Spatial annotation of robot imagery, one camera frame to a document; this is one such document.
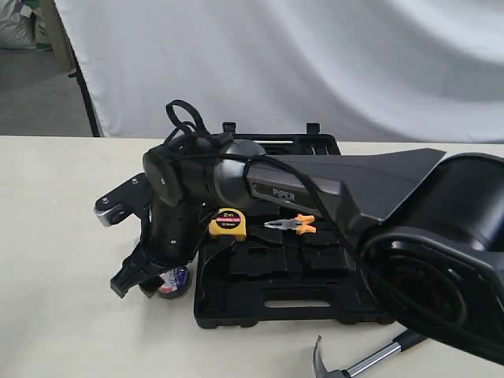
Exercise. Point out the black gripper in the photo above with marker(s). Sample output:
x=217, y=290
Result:
x=169, y=240

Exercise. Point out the black electrical tape roll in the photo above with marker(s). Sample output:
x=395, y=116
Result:
x=175, y=283

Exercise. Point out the black plastic tool case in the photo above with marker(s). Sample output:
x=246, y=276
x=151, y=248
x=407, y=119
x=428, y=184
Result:
x=275, y=275

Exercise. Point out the claw hammer black grip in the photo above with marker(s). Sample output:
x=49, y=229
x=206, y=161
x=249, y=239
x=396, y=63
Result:
x=399, y=344

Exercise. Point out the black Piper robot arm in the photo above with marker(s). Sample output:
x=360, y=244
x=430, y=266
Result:
x=424, y=228

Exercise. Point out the yellow tape measure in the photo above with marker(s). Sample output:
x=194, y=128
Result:
x=228, y=222

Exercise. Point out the black backdrop stand pole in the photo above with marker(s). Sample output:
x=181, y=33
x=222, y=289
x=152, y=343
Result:
x=75, y=72

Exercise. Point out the white sack in background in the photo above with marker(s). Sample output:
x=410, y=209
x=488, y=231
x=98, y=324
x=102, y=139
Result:
x=16, y=26

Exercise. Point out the white backdrop cloth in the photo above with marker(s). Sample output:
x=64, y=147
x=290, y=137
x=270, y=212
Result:
x=364, y=70

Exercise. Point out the wrist camera with black bracket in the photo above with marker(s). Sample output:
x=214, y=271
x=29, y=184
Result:
x=131, y=197

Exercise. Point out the orange handled pliers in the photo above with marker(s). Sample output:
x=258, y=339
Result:
x=300, y=224

